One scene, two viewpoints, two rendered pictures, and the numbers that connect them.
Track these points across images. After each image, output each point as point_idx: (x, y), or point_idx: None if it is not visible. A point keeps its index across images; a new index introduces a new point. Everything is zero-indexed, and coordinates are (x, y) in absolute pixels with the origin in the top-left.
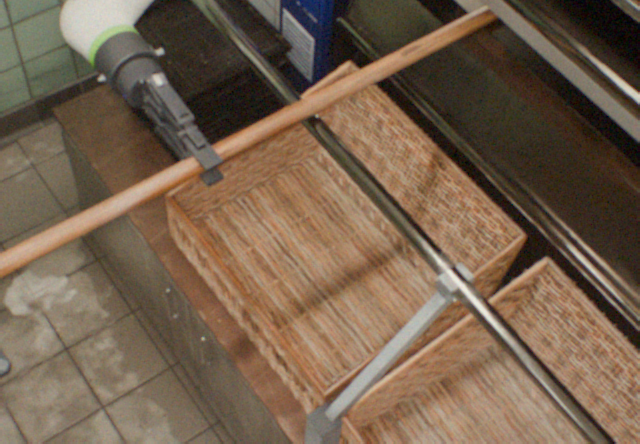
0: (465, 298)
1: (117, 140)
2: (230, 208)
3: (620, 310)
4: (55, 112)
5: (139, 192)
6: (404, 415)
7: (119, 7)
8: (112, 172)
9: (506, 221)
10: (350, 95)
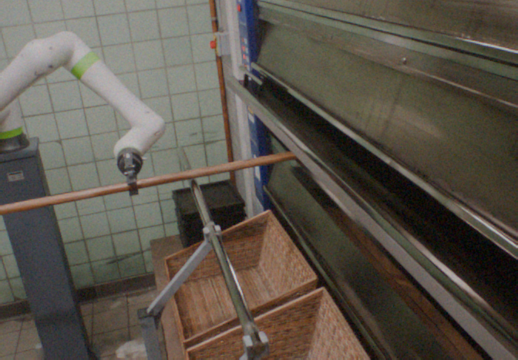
0: (210, 236)
1: (169, 253)
2: (203, 281)
3: None
4: (149, 241)
5: (95, 189)
6: None
7: (134, 139)
8: (159, 264)
9: (310, 271)
10: (212, 173)
